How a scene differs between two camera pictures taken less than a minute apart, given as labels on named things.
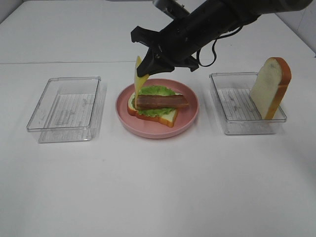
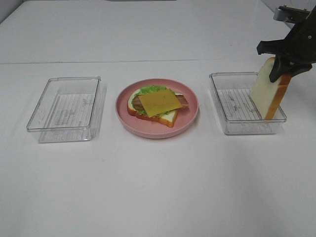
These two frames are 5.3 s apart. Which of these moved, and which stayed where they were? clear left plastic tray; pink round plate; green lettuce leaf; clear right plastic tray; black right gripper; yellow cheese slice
Moved: black right gripper; yellow cheese slice
Stayed: pink round plate; green lettuce leaf; clear right plastic tray; clear left plastic tray
